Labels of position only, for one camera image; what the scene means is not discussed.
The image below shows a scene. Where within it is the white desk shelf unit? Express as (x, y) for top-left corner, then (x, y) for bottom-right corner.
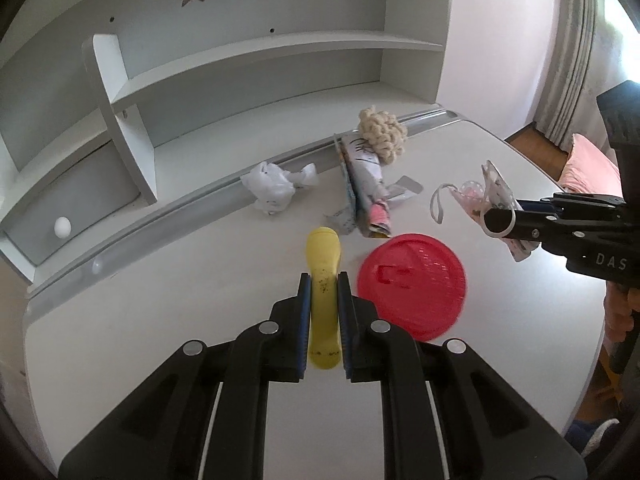
(0, 0), (454, 297)

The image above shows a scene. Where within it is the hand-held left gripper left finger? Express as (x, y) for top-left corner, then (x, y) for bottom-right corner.
(59, 272), (313, 480)

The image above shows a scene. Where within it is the yellow banana toy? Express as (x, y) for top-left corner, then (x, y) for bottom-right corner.
(306, 227), (344, 372)

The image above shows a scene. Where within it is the grey curtain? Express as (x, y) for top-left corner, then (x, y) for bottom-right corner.
(532, 0), (640, 155)

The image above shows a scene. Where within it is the white paper receipt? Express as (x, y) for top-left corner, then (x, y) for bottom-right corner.
(322, 205), (359, 236)

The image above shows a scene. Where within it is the crumpled white plastic bag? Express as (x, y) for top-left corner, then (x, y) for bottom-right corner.
(241, 161), (320, 216)

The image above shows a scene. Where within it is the silver foil wrapper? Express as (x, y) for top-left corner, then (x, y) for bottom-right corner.
(380, 176), (424, 206)

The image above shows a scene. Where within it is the red round plastic lid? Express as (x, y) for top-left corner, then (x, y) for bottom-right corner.
(357, 233), (469, 344)

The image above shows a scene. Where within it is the person's right hand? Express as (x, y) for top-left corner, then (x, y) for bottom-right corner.
(602, 285), (637, 347)

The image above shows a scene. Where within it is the beige rope ball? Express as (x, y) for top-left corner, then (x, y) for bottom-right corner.
(357, 106), (409, 166)

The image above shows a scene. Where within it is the pink cushion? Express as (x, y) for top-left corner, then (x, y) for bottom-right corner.
(556, 133), (624, 196)

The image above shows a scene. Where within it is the pink pouch with strap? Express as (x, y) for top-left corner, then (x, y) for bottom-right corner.
(430, 160), (540, 264)

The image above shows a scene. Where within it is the blue white shoe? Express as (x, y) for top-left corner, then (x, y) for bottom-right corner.
(565, 416), (622, 457)

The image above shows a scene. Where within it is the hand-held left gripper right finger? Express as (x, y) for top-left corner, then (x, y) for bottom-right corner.
(336, 271), (587, 480)

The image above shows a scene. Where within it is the grey drawer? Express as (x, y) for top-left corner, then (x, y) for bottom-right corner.
(2, 140), (144, 267)

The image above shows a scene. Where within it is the printed snack packet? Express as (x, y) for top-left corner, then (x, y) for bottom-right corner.
(333, 134), (394, 240)

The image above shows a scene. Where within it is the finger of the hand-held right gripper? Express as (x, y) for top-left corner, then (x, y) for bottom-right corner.
(482, 207), (571, 250)
(515, 192), (626, 217)

